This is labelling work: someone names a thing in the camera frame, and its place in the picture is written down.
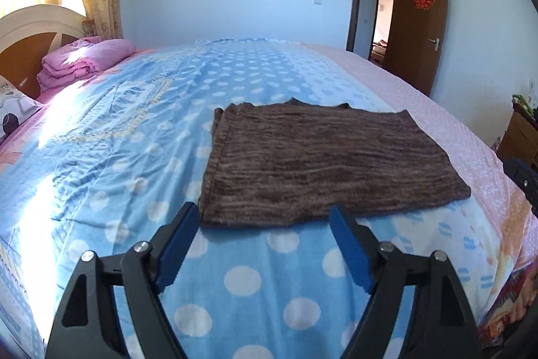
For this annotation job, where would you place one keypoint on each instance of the cream and wood bed headboard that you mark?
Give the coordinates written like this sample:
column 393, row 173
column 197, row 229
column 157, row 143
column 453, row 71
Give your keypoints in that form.
column 25, row 47

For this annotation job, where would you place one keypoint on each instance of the patterned pillow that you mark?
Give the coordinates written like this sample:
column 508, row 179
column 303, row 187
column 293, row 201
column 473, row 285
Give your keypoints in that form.
column 12, row 106

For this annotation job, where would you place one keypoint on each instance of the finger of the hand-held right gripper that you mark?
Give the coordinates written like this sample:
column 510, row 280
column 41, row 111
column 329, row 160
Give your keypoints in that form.
column 521, row 174

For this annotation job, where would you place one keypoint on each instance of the green item on cabinet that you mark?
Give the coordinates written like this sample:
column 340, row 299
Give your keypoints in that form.
column 521, row 100

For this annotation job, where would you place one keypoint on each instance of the brown wooden door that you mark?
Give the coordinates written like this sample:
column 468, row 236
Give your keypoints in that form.
column 412, row 47

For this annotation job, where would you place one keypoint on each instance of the wooden cabinet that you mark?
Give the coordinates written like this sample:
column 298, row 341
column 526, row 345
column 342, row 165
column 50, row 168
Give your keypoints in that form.
column 521, row 136

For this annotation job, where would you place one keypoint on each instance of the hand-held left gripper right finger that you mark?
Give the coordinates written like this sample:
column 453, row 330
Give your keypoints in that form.
column 351, row 249

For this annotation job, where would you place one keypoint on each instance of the folded pink quilt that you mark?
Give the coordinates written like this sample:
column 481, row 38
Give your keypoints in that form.
column 84, row 60

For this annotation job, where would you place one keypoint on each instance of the red cartoon print blanket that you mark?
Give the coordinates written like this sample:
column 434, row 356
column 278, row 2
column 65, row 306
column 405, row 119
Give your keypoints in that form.
column 508, row 308

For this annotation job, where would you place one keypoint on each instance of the brown knit sweater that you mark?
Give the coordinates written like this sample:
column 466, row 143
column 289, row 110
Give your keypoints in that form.
column 315, row 161

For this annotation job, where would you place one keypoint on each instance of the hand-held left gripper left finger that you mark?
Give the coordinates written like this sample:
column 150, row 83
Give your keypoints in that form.
column 176, row 249

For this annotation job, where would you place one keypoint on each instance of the bed with polka-dot sheet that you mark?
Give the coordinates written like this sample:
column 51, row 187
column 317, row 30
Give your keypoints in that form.
column 252, row 69

